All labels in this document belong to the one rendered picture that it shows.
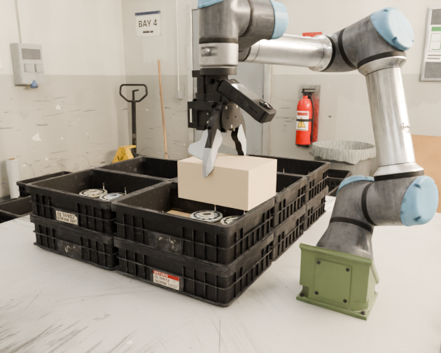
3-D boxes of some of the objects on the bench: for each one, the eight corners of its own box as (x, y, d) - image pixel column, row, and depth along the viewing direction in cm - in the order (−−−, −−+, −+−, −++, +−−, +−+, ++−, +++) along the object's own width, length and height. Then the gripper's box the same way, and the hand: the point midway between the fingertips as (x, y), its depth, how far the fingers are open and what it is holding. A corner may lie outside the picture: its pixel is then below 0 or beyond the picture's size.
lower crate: (327, 213, 177) (329, 187, 174) (305, 235, 152) (306, 205, 149) (247, 199, 196) (247, 176, 193) (215, 217, 171) (215, 190, 168)
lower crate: (274, 266, 126) (275, 230, 124) (227, 312, 101) (227, 270, 99) (173, 241, 146) (172, 209, 143) (113, 274, 121) (110, 237, 118)
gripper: (222, 69, 87) (222, 160, 92) (166, 67, 71) (169, 176, 76) (257, 68, 83) (255, 163, 87) (206, 66, 67) (207, 182, 72)
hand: (227, 171), depth 80 cm, fingers closed on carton, 14 cm apart
